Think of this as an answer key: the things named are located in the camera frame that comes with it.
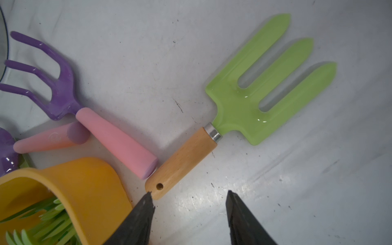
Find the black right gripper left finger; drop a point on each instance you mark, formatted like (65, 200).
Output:
(136, 227)

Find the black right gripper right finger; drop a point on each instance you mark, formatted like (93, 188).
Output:
(245, 229)

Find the light green rake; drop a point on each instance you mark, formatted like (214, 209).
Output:
(54, 228)

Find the purple rake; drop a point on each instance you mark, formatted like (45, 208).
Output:
(61, 137)
(63, 101)

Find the light green spade wooden handle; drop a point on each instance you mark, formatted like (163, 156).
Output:
(238, 108)

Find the yellow storage box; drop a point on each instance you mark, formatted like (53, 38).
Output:
(89, 188)

